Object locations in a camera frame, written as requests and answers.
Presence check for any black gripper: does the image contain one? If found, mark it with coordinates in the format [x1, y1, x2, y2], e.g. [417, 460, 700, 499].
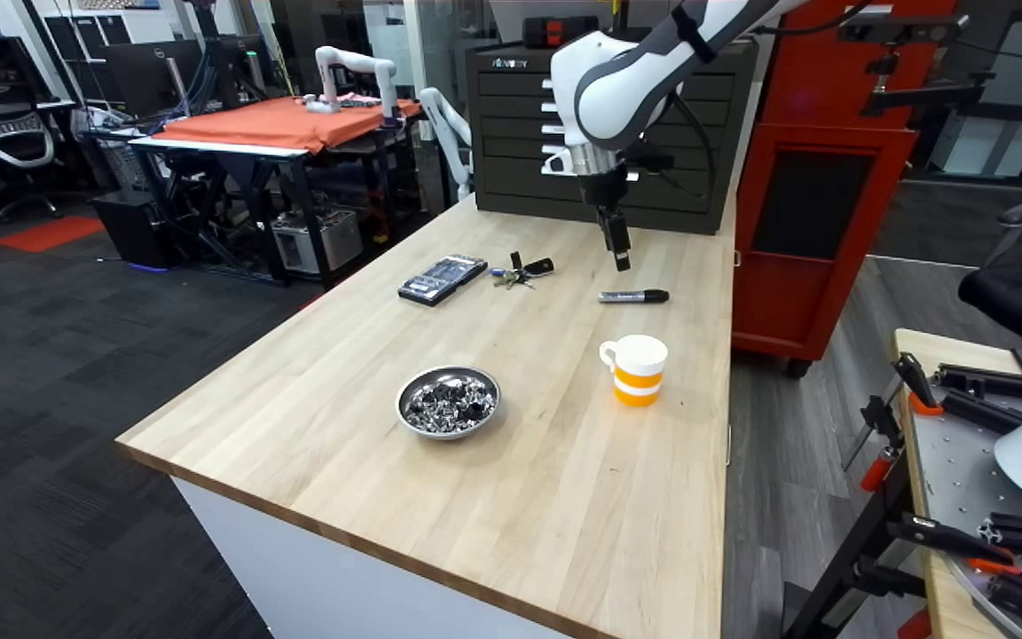
[582, 144, 647, 273]

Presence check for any black marker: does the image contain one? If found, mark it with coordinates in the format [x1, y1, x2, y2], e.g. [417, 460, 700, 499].
[597, 282, 675, 307]

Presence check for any bunch of keys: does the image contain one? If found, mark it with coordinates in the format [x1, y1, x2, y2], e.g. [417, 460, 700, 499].
[487, 247, 559, 290]

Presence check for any dark drawer tool chest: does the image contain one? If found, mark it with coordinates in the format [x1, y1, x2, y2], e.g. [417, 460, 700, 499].
[463, 37, 752, 237]

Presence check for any white and orange mug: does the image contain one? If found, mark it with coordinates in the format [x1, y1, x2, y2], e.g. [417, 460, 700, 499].
[597, 329, 670, 410]

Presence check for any red tool cabinet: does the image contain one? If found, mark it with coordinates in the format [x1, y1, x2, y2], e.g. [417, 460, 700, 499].
[732, 0, 964, 369]

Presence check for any black remote control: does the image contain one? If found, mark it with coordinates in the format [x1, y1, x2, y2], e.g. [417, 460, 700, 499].
[394, 253, 488, 307]

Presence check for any black device with red display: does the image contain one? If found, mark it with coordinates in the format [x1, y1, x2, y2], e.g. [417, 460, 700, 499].
[521, 13, 592, 53]

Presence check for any metal bowl with small parts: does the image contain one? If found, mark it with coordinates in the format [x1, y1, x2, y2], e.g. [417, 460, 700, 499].
[389, 361, 502, 445]

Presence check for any grey computer case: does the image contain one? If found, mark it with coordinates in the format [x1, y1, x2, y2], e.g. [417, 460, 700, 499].
[268, 206, 370, 282]

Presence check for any wooden robot stand bench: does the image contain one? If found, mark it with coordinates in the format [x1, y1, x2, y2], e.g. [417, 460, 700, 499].
[782, 325, 1022, 639]

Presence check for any table with orange cloth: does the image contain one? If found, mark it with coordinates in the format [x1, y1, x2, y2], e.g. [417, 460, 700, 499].
[130, 93, 427, 288]

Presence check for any black office chair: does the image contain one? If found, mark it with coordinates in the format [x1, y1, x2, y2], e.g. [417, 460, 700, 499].
[953, 195, 1022, 384]

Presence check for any black floor box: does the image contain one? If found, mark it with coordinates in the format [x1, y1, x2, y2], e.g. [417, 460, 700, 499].
[91, 188, 182, 271]

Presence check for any red floor mat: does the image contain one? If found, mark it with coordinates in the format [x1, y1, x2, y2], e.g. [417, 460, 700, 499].
[0, 213, 110, 255]

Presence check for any grey mesh office chair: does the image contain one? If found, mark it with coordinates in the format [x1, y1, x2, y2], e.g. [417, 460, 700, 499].
[0, 93, 59, 172]

